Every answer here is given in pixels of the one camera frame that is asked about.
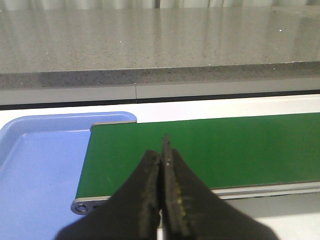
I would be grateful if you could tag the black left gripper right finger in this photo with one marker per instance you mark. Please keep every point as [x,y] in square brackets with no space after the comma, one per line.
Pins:
[191,211]

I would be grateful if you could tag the grey conveyor back rail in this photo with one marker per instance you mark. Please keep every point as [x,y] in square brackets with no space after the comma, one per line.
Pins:
[159,92]

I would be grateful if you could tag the blue plastic tray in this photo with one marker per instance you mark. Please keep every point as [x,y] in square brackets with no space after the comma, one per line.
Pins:
[41,159]

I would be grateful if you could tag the grey speckled stone countertop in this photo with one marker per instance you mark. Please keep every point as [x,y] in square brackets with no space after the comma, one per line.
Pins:
[99,47]

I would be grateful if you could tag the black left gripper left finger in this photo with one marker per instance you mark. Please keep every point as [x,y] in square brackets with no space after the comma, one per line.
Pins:
[131,213]

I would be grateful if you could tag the white pleated curtain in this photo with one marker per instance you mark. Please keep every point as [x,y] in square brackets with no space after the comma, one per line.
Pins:
[48,5]

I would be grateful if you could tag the green conveyor belt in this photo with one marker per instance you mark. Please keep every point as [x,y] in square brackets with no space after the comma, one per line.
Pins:
[237,157]

